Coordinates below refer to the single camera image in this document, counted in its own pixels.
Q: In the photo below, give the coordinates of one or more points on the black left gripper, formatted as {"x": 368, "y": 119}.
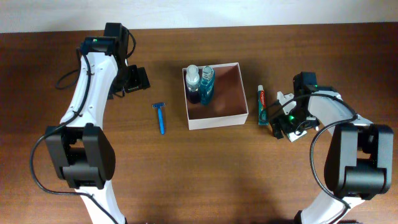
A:
{"x": 140, "y": 79}

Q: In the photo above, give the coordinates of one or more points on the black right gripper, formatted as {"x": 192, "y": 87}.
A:
{"x": 286, "y": 127}

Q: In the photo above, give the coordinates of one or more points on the Colgate toothpaste tube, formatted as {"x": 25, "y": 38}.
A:
{"x": 261, "y": 99}

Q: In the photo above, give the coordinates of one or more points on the blue disposable razor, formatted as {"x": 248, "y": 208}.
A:
{"x": 158, "y": 107}

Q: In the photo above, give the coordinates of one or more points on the clear purple soap dispenser bottle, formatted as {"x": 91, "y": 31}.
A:
{"x": 192, "y": 80}

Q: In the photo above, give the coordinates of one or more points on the teal Listerine mouthwash bottle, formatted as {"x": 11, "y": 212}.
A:
{"x": 207, "y": 85}

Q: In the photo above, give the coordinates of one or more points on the pink cardboard box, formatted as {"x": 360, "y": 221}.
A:
{"x": 228, "y": 106}

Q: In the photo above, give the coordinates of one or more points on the green white Dettol soap box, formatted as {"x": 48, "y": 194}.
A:
{"x": 293, "y": 136}

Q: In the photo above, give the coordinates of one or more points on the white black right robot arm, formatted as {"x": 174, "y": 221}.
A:
{"x": 358, "y": 165}

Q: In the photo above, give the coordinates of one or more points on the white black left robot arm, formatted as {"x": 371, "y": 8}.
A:
{"x": 80, "y": 152}

